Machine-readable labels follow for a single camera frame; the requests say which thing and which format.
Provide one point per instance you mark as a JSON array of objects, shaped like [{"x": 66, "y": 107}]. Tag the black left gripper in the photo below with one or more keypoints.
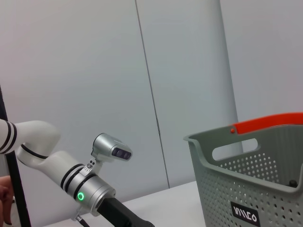
[{"x": 120, "y": 217}]

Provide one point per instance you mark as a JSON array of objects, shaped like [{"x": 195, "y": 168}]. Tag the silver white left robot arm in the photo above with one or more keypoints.
[{"x": 59, "y": 165}]

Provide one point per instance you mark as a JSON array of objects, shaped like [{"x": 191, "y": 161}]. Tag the grey-green perforated storage bin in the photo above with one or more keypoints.
[{"x": 236, "y": 189}]

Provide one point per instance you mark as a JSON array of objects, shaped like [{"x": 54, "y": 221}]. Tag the person with white shoes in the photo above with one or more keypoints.
[{"x": 4, "y": 196}]

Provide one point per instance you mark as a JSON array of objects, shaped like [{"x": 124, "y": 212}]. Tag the silver camera mount bracket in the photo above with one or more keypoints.
[{"x": 92, "y": 166}]

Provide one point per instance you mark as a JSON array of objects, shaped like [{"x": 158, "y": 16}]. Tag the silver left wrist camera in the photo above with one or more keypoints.
[{"x": 106, "y": 146}]

